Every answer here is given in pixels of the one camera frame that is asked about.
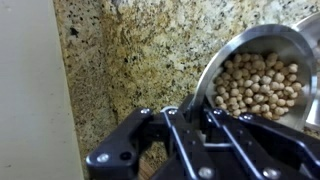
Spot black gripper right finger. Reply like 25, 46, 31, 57
190, 95, 320, 180

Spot silver bowl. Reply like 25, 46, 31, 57
192, 24, 319, 130
293, 12, 320, 131

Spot chickpeas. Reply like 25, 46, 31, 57
213, 53, 303, 120

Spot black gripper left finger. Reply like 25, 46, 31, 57
86, 107, 214, 180

